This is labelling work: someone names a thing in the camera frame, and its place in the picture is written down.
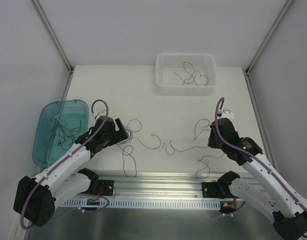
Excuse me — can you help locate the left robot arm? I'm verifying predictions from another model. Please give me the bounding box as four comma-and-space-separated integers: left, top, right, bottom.
13, 116, 128, 227

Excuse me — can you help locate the right aluminium frame post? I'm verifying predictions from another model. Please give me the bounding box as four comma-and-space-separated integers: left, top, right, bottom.
245, 0, 295, 77

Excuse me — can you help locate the thin purple cable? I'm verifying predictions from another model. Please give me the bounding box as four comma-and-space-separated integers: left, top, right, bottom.
172, 61, 209, 86

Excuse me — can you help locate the aluminium frame post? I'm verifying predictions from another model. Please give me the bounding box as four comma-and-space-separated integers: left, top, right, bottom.
245, 0, 295, 77
30, 0, 74, 74

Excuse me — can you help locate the aluminium mounting rail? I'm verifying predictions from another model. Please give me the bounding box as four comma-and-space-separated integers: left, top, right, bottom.
94, 170, 223, 200

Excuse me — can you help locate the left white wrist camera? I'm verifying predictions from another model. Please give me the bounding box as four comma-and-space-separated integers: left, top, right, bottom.
91, 109, 107, 120

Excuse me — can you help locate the white slotted cable duct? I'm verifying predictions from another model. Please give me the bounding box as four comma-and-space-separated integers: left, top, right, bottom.
62, 197, 221, 211

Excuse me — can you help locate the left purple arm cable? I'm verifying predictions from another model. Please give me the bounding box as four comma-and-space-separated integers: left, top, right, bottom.
20, 99, 110, 230

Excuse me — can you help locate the thin dark cable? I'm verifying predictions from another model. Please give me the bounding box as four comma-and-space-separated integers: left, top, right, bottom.
195, 152, 227, 180

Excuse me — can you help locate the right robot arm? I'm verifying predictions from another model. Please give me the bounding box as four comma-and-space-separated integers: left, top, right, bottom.
208, 118, 307, 240

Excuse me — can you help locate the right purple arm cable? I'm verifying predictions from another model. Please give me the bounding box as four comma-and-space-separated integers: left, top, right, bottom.
215, 97, 307, 238

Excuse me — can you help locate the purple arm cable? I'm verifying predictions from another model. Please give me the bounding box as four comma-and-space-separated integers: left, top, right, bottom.
215, 97, 307, 238
20, 99, 110, 230

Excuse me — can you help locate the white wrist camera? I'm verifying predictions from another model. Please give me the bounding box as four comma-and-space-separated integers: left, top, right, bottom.
217, 109, 235, 120
91, 109, 107, 120

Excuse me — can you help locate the white perforated plastic basket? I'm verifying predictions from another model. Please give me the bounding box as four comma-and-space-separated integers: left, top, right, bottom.
155, 52, 217, 96

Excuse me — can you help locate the teal transparent plastic bin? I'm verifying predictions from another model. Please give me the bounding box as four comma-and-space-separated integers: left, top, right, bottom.
32, 99, 89, 169

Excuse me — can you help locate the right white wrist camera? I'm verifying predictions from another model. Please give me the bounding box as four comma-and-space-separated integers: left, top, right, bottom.
217, 109, 235, 120

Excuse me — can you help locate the purple black cable bundle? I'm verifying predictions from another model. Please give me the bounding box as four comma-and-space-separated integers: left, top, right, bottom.
118, 118, 212, 178

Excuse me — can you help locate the left aluminium frame post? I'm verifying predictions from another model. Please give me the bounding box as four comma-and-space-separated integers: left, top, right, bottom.
30, 0, 74, 74

